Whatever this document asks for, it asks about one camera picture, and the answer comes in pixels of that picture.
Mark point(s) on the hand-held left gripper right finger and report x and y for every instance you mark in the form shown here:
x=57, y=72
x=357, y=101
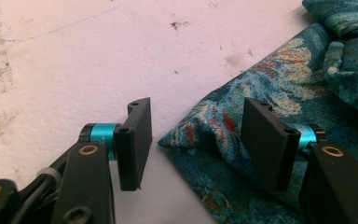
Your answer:
x=267, y=143

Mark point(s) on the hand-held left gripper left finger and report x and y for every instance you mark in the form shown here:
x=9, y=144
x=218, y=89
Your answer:
x=135, y=143

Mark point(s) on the teal floral short-sleeved shirt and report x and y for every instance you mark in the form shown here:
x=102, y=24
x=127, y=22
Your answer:
x=279, y=124

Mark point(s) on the white foam mat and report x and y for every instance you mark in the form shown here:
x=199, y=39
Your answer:
x=90, y=56

